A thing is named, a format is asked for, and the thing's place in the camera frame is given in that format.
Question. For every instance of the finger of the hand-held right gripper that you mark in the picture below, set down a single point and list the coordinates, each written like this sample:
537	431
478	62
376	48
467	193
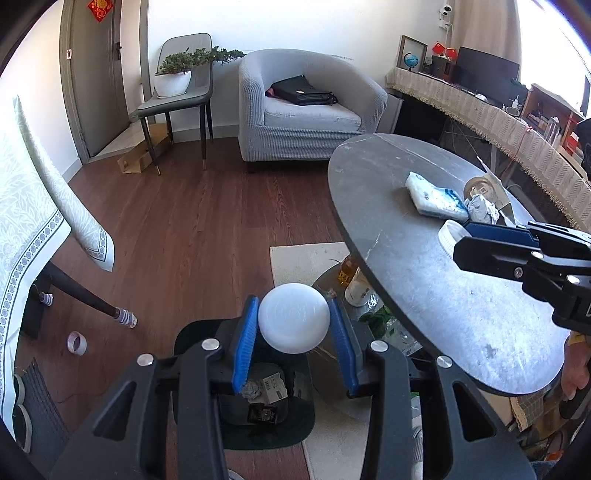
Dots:
489	258
498	235

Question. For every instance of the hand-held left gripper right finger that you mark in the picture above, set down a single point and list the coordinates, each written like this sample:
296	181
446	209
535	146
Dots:
346	350

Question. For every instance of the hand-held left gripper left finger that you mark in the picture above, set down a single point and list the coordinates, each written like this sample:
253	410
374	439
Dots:
244	346

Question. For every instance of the paper ball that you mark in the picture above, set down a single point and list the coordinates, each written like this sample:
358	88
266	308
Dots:
252	390
482	210

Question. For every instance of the white round lid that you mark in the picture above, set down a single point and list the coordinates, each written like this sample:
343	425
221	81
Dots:
448	235

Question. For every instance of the white round ball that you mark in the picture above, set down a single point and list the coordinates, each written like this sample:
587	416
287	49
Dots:
293	318

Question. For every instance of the black white tissue pack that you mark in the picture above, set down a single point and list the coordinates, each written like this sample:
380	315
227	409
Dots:
262	414

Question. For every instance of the black trash bin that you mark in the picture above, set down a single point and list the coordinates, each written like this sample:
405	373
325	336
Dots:
295	424

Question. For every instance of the person's right hand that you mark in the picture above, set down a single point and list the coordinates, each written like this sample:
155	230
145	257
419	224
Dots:
579	369

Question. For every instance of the torn cardboard piece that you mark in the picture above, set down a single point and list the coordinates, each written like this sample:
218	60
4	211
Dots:
504	196

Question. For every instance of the brown cardboard tape roll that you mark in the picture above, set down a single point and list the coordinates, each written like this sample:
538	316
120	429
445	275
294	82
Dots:
475	181

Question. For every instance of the white plastic bottle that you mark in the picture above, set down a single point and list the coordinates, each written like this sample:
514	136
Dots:
359	288

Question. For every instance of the blue white plastic packet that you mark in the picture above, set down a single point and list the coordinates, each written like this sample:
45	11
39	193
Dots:
434	198

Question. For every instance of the orange liquid bottle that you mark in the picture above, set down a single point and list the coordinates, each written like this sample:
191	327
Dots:
348	272

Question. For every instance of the beige rug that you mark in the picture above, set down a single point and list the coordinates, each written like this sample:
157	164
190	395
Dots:
295	263

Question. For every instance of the beige lace cloth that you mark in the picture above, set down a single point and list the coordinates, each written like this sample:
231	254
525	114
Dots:
508	124

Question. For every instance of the striped table leg sock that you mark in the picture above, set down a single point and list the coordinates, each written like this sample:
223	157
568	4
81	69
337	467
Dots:
46	299
125	318

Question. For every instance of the wooden desktop shelf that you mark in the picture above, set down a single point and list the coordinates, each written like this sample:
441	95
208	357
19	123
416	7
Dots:
549	106

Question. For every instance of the black monitor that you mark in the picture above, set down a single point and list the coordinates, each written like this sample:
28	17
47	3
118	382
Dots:
485	74

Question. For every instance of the dark wooden table leg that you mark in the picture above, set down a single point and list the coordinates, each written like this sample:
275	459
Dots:
78	288

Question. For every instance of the brown wooden box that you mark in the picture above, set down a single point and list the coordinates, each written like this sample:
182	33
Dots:
438	69

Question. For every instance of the small red flags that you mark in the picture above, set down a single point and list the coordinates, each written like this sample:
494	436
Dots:
443	50

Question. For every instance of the small blue globe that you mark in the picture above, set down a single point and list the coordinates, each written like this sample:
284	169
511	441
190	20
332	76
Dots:
410	61

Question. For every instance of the grey floor mat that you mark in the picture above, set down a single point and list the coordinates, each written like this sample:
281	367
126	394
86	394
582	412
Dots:
44	410

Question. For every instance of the flat cardboard box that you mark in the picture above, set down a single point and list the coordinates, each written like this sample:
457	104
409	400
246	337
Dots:
138	157

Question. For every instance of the grey armchair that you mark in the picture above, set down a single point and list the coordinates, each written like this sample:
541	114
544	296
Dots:
258	115

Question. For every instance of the black bag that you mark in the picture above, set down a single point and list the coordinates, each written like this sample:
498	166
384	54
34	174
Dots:
300	90

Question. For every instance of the grey dining chair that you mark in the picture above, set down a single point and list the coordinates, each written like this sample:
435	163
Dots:
171	104

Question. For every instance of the pale green patterned tablecloth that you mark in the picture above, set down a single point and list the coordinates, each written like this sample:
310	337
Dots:
27	194

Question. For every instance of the potted plant white pot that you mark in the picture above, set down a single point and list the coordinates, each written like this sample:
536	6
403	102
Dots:
173	83

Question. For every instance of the grey door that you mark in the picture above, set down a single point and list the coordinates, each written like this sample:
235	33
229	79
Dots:
92	69

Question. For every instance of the red diamond door decoration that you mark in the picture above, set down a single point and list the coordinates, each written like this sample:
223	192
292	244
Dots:
100	8

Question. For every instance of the wooden picture frame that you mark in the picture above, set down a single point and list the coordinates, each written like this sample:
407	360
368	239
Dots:
402	46

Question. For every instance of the white security camera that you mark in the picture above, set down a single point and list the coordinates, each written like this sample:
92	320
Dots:
446	14

